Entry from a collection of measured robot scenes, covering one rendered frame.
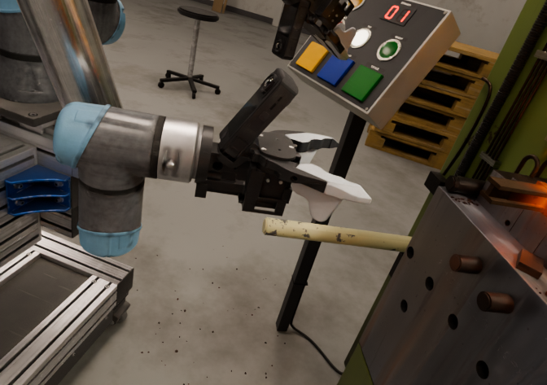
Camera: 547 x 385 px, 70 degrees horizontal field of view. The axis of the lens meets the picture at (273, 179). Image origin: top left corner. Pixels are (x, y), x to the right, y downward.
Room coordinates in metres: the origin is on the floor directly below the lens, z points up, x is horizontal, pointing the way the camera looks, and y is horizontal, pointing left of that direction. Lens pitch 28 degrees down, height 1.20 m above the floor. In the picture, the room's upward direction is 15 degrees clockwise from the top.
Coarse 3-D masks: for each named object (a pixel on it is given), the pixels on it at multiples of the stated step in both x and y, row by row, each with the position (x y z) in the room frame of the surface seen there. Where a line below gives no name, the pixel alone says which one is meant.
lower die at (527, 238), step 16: (496, 176) 0.65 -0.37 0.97; (512, 176) 0.65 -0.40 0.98; (528, 176) 0.68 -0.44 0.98; (496, 208) 0.61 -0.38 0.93; (512, 208) 0.59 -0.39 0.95; (512, 224) 0.57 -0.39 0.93; (528, 224) 0.55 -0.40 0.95; (544, 224) 0.53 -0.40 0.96; (528, 240) 0.53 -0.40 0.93; (544, 240) 0.51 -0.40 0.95; (544, 256) 0.50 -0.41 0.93
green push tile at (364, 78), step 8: (360, 72) 0.95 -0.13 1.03; (368, 72) 0.94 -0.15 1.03; (376, 72) 0.92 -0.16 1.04; (352, 80) 0.95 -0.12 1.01; (360, 80) 0.93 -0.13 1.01; (368, 80) 0.92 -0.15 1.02; (376, 80) 0.91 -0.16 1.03; (344, 88) 0.94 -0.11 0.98; (352, 88) 0.93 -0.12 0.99; (360, 88) 0.92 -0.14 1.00; (368, 88) 0.90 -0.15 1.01; (352, 96) 0.91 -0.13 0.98; (360, 96) 0.90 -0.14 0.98
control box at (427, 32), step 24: (384, 0) 1.09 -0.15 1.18; (408, 0) 1.04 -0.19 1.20; (360, 24) 1.08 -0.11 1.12; (384, 24) 1.03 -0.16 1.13; (408, 24) 0.99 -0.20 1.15; (432, 24) 0.95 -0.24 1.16; (456, 24) 0.97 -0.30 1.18; (360, 48) 1.02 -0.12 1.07; (408, 48) 0.94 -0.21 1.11; (432, 48) 0.94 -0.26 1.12; (384, 72) 0.92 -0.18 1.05; (408, 72) 0.91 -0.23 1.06; (336, 96) 0.95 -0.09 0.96; (384, 96) 0.88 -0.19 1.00; (408, 96) 0.93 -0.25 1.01; (384, 120) 0.90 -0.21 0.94
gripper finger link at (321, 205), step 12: (300, 168) 0.40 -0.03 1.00; (312, 168) 0.41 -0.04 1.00; (336, 180) 0.40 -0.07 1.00; (300, 192) 0.41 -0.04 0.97; (312, 192) 0.40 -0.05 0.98; (324, 192) 0.39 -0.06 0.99; (336, 192) 0.39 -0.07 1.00; (348, 192) 0.39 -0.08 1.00; (360, 192) 0.39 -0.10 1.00; (312, 204) 0.40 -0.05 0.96; (324, 204) 0.40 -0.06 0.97; (336, 204) 0.39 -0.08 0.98; (312, 216) 0.40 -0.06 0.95; (324, 216) 0.39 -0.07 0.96
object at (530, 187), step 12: (492, 180) 0.52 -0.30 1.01; (504, 180) 0.53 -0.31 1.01; (480, 192) 0.53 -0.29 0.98; (492, 192) 0.51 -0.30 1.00; (504, 192) 0.52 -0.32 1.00; (516, 192) 0.51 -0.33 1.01; (528, 192) 0.51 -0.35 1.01; (540, 192) 0.52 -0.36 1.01; (504, 204) 0.51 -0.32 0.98; (516, 204) 0.51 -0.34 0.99; (528, 204) 0.52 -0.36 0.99; (540, 204) 0.53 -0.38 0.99
